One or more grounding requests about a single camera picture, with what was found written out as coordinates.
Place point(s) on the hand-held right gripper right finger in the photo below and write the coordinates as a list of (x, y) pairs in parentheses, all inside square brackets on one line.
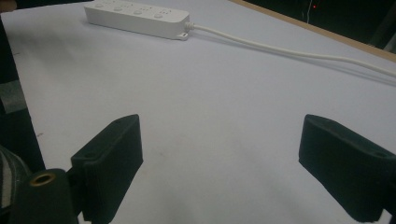
[(345, 165)]

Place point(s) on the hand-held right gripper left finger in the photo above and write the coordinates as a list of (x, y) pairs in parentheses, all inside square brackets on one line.
[(109, 161)]

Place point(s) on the white power strip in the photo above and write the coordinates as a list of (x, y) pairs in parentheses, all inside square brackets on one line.
[(138, 18)]

